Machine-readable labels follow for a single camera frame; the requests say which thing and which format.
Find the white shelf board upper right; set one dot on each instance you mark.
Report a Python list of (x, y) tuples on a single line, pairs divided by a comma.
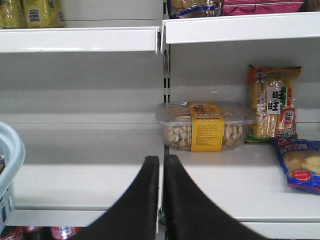
[(241, 28)]

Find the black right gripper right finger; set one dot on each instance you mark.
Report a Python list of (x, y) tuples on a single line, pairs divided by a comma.
[(190, 214)]

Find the orange rice cracker bag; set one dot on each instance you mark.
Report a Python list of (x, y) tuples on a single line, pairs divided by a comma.
[(271, 98)]

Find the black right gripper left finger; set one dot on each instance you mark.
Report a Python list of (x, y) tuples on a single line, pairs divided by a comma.
[(134, 215)]

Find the blue snack bag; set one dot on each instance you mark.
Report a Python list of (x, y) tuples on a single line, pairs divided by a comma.
[(300, 161)]

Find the clear cookie tub yellow label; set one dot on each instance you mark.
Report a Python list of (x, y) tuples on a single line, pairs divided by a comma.
[(204, 126)]

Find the cola bottle red label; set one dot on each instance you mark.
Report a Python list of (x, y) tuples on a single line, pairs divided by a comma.
[(64, 232)]

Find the light blue plastic basket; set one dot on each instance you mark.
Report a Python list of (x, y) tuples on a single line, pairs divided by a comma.
[(12, 149)]

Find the white shelf board lower right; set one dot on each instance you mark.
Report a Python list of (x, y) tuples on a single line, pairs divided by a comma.
[(248, 183)]

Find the white shelf board upper left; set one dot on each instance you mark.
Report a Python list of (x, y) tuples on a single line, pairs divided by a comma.
[(91, 39)]

